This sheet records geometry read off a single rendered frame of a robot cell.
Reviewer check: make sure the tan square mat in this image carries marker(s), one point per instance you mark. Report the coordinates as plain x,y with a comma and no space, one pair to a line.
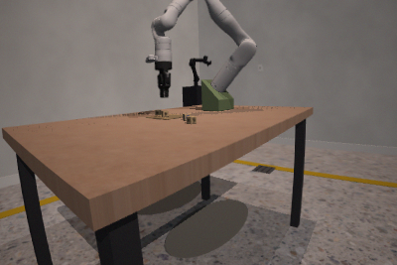
166,118

